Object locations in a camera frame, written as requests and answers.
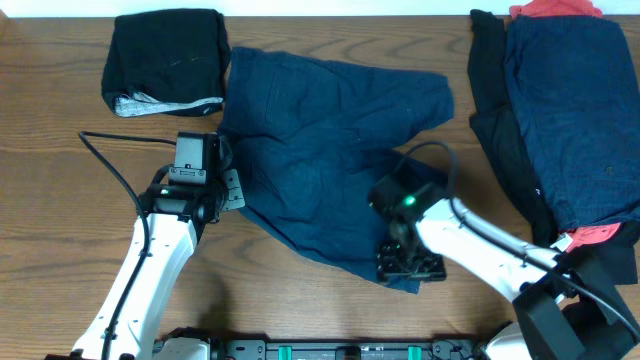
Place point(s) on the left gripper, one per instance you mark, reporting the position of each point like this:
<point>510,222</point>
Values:
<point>235,188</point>

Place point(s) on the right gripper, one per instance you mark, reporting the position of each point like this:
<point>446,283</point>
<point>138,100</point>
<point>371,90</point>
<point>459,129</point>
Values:
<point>387,266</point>

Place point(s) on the navy blue shorts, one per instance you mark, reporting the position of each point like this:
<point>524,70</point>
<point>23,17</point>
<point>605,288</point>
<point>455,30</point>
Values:
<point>310,138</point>

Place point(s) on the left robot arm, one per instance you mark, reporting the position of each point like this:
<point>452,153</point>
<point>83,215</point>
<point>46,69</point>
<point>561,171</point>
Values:
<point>176,207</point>

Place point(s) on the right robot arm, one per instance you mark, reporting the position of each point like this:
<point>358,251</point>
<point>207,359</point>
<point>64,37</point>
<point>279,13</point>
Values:
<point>565,303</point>

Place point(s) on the folded black garment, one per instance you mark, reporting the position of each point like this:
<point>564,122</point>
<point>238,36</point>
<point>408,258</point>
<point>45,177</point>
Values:
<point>167,62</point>

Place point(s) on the black garment in pile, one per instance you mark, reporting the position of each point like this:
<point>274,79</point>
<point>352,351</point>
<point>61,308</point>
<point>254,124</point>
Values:
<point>495,126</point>

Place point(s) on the navy garment in pile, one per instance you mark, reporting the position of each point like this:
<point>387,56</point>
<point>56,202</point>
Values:
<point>575,95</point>

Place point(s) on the red garment in pile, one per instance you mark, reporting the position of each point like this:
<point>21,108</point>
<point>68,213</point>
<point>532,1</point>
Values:
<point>552,8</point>

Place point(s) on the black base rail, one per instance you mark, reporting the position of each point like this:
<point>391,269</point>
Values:
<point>325,350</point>

